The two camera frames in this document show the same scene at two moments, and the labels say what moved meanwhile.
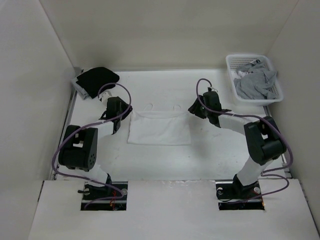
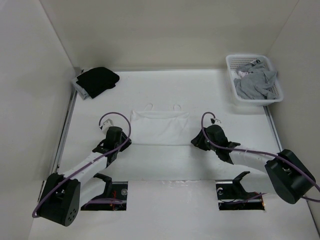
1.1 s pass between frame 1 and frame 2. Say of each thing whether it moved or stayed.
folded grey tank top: stayed
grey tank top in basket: stayed
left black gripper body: moved
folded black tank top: stayed
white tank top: stayed
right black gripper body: moved
